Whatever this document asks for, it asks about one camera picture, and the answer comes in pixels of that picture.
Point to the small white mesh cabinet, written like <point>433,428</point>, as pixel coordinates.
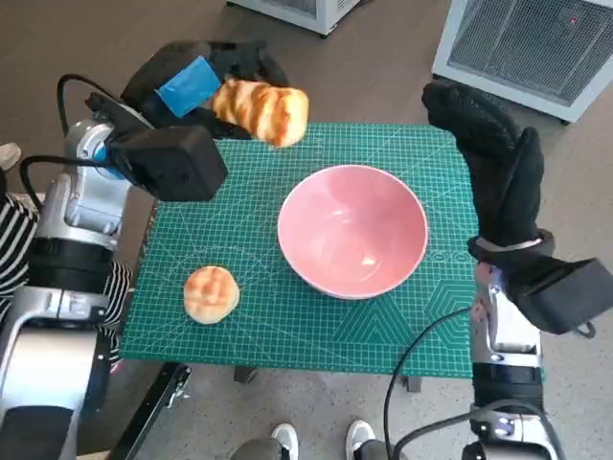
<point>287,12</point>

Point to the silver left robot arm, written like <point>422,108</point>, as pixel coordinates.
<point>86,201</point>

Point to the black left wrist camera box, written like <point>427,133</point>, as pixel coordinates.
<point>177,163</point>

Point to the black metal bar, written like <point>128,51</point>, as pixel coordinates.
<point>153,407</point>

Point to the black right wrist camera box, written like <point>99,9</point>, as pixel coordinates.
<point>560,292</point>

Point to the round toy bread bun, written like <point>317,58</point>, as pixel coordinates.
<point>211,294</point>

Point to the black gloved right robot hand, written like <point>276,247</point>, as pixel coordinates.
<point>507,182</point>

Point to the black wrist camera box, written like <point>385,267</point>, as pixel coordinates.
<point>560,292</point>
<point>177,163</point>

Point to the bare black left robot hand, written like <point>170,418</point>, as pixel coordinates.
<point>187,88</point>

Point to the person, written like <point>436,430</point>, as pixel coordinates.
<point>14,249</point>

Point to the long toy bread loaf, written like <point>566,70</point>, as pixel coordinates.
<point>263,110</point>

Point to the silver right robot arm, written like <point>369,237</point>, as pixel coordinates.
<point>503,330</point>

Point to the person's white shoe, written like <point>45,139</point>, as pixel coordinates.
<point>286,438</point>
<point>360,436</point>

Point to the large white mesh cabinet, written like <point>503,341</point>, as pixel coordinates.
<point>527,48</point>

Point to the person's grey leg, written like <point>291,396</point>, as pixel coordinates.
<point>380,451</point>
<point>258,450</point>

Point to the pink bowl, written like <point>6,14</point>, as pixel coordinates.
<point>349,230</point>

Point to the person's light shoe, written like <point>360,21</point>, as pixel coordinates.
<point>10,155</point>

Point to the green cutting mat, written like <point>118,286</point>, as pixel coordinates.
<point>287,326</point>

